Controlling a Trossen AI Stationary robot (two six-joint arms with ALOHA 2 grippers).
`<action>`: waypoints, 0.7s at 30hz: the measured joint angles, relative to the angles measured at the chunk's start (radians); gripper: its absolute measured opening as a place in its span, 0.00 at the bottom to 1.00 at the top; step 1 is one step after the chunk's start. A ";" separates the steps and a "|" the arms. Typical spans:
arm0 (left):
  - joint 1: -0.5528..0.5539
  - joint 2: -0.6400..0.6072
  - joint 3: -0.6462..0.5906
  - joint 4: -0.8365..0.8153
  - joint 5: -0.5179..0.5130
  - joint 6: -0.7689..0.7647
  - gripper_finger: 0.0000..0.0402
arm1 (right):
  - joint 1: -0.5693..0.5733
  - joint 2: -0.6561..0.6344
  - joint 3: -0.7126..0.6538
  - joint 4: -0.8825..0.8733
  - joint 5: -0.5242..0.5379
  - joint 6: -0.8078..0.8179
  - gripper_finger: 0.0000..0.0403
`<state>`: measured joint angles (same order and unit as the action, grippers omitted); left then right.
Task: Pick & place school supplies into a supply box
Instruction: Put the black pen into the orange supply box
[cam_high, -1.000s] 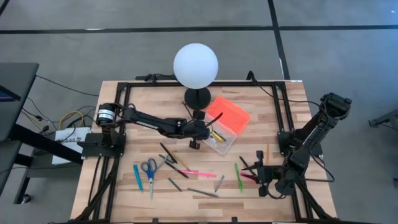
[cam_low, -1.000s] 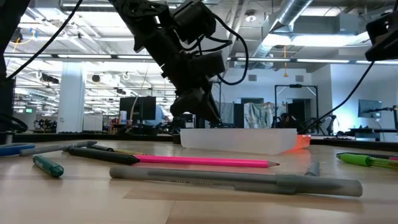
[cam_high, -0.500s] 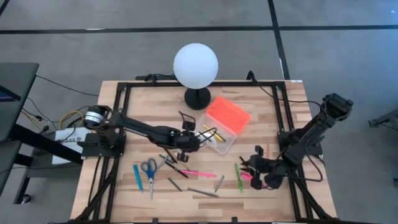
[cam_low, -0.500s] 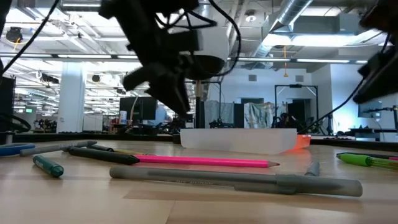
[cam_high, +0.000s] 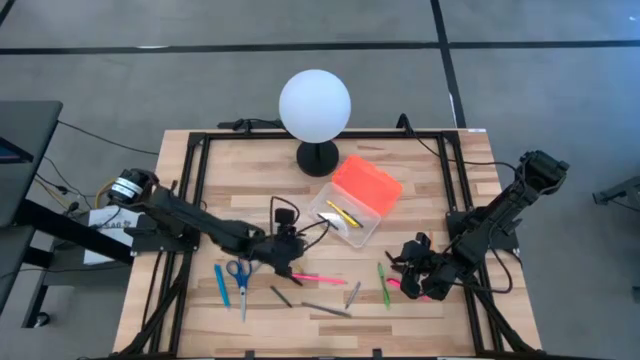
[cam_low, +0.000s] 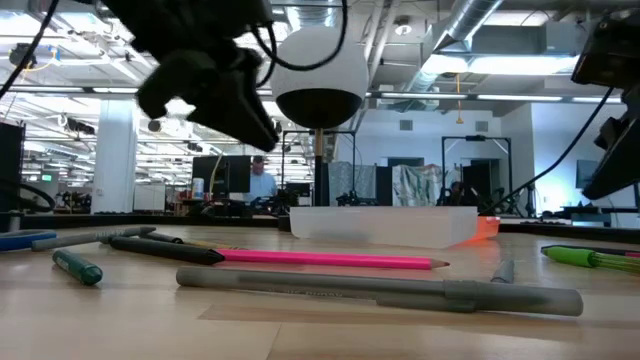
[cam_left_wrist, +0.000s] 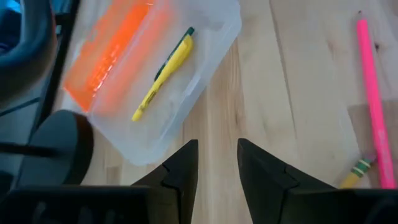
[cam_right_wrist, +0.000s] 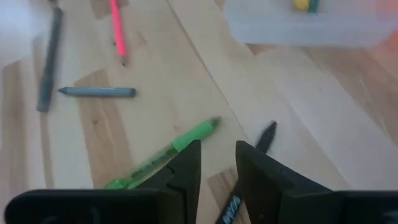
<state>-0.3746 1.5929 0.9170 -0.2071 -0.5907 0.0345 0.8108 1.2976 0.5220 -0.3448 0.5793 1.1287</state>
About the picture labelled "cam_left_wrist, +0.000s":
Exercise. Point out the clear supply box orange lid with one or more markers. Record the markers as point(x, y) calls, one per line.
point(199, 71)

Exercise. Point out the yellow pencil pink eraser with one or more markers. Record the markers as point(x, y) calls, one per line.
point(349, 180)

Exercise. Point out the green pencil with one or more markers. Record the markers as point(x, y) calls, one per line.
point(190, 31)

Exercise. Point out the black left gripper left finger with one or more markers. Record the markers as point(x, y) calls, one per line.
point(177, 186)

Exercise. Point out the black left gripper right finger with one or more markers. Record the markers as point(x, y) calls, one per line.
point(264, 186)

